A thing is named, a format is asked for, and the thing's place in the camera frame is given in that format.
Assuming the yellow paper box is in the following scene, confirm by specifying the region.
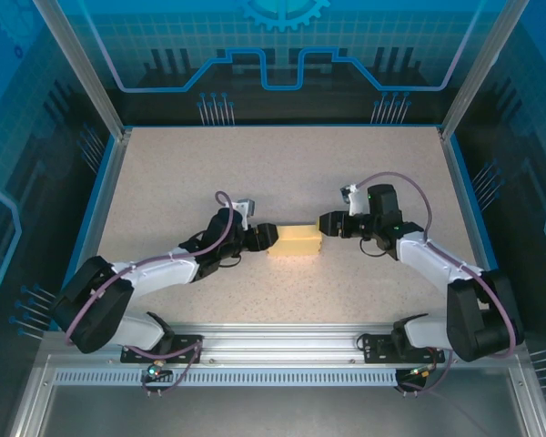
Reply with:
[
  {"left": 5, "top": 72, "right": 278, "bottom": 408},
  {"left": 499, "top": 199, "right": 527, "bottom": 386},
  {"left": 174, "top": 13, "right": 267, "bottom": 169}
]
[{"left": 266, "top": 221, "right": 324, "bottom": 259}]

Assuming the aluminium table side rail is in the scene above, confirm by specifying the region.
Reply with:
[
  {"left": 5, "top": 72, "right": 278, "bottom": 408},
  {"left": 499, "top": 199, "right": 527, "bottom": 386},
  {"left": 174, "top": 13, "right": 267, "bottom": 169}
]
[
  {"left": 56, "top": 128, "right": 133, "bottom": 331},
  {"left": 438, "top": 127, "right": 520, "bottom": 332}
]

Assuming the aluminium frame cross rail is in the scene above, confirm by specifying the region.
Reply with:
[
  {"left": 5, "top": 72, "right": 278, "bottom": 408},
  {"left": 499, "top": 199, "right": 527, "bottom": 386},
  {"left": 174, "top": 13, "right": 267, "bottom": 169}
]
[{"left": 40, "top": 321, "right": 529, "bottom": 368}]

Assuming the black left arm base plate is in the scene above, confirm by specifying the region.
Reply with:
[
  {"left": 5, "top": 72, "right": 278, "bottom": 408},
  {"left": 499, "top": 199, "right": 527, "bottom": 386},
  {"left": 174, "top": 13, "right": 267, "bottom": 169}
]
[{"left": 120, "top": 334, "right": 206, "bottom": 365}]

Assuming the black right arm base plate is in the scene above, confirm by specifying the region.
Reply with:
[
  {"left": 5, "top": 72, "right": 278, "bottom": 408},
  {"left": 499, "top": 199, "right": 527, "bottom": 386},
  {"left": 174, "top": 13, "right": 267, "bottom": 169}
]
[{"left": 359, "top": 334, "right": 442, "bottom": 365}]

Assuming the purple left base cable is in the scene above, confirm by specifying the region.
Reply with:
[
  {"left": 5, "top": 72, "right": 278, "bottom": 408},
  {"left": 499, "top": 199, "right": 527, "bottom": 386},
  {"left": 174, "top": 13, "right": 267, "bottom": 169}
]
[{"left": 129, "top": 336, "right": 206, "bottom": 398}]

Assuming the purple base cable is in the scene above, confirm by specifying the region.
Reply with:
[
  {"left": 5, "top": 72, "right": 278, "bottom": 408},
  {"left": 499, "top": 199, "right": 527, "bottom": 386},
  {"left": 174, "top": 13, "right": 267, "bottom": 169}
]
[
  {"left": 398, "top": 345, "right": 452, "bottom": 398},
  {"left": 129, "top": 336, "right": 206, "bottom": 398}
]

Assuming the slotted grey cable duct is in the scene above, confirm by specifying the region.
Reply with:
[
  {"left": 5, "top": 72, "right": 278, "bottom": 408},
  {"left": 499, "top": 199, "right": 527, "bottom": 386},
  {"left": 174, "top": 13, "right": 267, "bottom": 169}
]
[{"left": 53, "top": 368, "right": 400, "bottom": 388}]

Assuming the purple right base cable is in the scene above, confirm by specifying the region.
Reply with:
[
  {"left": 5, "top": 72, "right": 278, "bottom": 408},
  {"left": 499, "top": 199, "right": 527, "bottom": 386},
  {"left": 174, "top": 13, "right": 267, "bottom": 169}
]
[{"left": 398, "top": 345, "right": 452, "bottom": 398}]

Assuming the aluminium frame post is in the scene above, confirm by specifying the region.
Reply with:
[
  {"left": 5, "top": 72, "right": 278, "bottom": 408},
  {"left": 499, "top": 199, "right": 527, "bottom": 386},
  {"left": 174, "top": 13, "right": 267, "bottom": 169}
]
[
  {"left": 438, "top": 0, "right": 533, "bottom": 141},
  {"left": 30, "top": 0, "right": 134, "bottom": 141}
]

